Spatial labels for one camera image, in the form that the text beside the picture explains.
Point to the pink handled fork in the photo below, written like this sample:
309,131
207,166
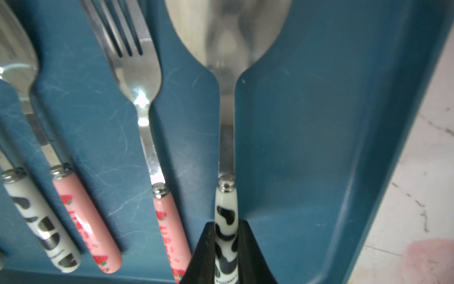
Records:
126,41

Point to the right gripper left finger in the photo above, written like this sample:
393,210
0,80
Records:
201,269

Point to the pink floral table mat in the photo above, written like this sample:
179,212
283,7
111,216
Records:
412,238

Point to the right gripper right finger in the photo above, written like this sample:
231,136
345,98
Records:
253,268

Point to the teal plastic tray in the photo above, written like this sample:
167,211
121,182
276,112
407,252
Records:
321,119

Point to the cow pattern handled fork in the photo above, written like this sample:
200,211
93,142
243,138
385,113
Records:
40,218

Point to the pink handled spoon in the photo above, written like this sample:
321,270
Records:
20,68

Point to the cow pattern handled spoon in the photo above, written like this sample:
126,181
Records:
227,37

